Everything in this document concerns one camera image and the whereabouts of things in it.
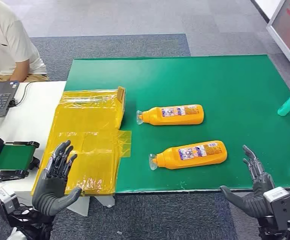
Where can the red and white sign stand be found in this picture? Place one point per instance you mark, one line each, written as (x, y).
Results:
(288, 26)

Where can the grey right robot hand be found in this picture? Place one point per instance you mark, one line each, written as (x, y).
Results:
(258, 198)

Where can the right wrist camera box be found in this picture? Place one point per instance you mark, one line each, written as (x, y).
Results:
(282, 207)

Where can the small green belt conveyor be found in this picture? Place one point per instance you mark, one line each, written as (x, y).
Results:
(14, 157)

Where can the white table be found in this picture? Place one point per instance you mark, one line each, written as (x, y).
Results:
(35, 112)

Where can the orange detergent bottle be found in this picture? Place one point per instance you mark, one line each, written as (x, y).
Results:
(192, 155)
(174, 115)

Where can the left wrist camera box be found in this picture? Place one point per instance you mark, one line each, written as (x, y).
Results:
(6, 200)

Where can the yellow taped cardboard box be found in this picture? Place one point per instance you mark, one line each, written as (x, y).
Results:
(90, 116)

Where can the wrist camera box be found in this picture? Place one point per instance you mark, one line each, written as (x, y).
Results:
(6, 200)
(282, 207)

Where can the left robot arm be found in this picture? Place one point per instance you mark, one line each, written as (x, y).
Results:
(32, 225)

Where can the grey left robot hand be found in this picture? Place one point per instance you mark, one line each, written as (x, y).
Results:
(48, 195)

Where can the person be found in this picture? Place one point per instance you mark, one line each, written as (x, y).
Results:
(5, 39)

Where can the green table mat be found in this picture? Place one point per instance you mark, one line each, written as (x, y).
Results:
(210, 79)

